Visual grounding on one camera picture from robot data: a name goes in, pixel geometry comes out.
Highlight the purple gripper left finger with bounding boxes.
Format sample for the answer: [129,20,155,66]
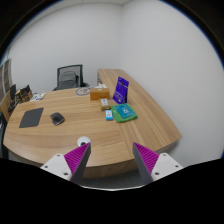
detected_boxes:
[41,143,91,183]

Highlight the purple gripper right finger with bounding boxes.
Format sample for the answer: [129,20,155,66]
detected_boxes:
[132,142,182,184]

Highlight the dark grey computer mouse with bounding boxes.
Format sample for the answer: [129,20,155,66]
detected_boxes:
[50,112,65,126]

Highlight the dark grey mouse pad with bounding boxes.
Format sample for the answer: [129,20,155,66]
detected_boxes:
[19,108,43,128]

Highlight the white round desk grommet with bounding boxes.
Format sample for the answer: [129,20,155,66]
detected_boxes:
[77,136,90,146]

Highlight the green teal booklet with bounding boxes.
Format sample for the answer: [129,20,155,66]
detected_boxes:
[111,103,138,123]

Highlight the small blue white box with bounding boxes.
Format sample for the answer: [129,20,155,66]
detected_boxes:
[105,110,113,121]

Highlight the black visitor chair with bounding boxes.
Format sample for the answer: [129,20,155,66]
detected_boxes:
[0,112,9,159]

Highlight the small tan box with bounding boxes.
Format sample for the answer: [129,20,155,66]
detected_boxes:
[100,98,111,110]

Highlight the orange cardboard box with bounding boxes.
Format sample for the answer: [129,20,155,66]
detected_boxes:
[90,88,110,100]

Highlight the white green leaflet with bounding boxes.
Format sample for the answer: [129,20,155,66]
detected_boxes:
[30,93,46,102]

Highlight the purple standing card package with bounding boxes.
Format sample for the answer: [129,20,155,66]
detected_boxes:
[113,77,129,104]

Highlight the dark brown stacked boxes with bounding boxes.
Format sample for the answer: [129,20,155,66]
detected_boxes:
[16,85,33,103]

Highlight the white paper sheet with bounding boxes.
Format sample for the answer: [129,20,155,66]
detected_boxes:
[94,84,107,88]

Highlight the black mesh office chair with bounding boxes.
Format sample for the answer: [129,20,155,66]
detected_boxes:
[54,64,88,91]

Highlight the black side chair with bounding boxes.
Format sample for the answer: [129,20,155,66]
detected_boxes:
[8,84,17,112]

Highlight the wooden glass door cabinet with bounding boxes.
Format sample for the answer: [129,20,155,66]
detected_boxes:
[0,59,12,101]

